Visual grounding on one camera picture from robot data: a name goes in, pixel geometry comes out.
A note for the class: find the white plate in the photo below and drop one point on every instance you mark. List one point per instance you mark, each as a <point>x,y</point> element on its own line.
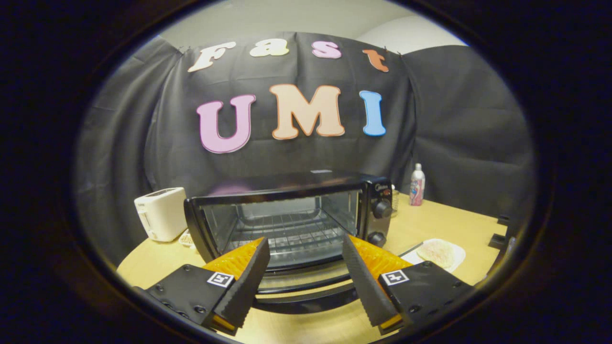
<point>458,262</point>

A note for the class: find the black table bracket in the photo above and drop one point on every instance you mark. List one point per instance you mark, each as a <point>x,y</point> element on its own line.
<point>503,220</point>
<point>497,241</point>

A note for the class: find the breaded food patty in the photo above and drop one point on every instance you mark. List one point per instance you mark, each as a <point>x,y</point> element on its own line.
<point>437,252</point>

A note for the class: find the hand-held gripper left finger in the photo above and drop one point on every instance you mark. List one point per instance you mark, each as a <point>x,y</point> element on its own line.
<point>244,286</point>

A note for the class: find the black toaster oven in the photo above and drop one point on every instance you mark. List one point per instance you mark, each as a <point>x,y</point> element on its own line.
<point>287,184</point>

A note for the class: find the white bread toaster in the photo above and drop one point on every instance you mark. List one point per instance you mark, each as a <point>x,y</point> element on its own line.
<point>162,212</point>

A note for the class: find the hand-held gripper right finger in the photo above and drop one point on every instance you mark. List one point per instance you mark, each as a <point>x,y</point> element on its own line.
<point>366,286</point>

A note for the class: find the small tray of snacks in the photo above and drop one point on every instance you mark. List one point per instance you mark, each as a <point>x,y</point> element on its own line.
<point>187,238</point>

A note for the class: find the glass jar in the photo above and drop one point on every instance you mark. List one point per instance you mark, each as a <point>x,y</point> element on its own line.
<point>395,200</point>

